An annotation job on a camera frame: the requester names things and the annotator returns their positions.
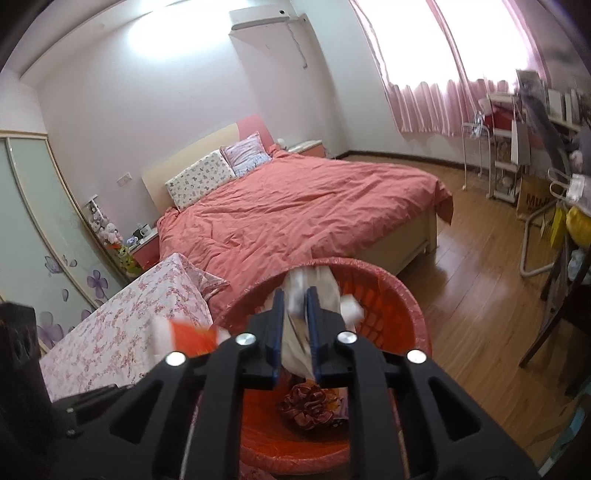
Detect white metal rack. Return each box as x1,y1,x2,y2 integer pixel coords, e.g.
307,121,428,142
462,92,527,204

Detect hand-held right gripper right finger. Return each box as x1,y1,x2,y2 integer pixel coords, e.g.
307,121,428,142
305,286,541,480

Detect cream bed headboard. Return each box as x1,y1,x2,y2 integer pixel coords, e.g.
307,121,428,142
141,115,273,213

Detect plush toys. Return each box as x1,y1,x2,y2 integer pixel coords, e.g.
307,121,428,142
90,198,139,278

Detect brown paper bag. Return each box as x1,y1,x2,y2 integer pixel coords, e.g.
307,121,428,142
516,175,557,222

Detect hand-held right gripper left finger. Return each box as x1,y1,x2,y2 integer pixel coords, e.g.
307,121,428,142
60,288,285,480

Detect bed with red cover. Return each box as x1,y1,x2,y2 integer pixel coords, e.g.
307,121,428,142
157,145,453,296

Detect pink nightstand with mugs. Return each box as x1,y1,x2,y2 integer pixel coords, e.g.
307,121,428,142
129,231,160,271

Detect orange plastic basket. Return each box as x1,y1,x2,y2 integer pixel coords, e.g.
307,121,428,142
198,258,432,476

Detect beige cloth garment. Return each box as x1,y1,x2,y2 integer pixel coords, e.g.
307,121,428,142
283,265,346,384

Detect dark wooden chair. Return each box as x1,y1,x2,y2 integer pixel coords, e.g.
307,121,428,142
519,231,591,398

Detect pink curtain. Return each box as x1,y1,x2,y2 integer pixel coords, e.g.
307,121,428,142
351,0,550,137

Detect white tube frame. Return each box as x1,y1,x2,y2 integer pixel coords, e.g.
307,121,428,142
521,203,559,278

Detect white air conditioner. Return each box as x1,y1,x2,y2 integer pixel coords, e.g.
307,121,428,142
228,8,289,32

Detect floral white pillow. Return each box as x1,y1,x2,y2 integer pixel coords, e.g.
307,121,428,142
165,150,236,210

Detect cream bed frame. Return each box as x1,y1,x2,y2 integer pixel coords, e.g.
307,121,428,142
355,208,437,273

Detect red fabric scrunchie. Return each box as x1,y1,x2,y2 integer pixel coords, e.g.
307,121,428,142
277,383,335,430

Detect pink nightstand with books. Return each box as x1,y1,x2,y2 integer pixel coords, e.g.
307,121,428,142
286,141,324,160

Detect glass wardrobe with flower print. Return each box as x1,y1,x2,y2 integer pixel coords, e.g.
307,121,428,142
0,131,134,352

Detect grey chair back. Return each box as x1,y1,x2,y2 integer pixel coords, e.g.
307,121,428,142
517,69,571,178

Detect striped pink pillow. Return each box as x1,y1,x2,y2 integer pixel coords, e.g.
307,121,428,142
221,131,273,178

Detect orange white cloth piece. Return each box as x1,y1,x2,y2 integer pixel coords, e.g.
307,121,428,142
154,318,232,360

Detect yellow bag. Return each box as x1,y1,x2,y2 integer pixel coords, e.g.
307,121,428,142
551,205,591,245

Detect floral tablecloth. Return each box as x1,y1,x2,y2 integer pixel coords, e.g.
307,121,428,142
39,253,229,402

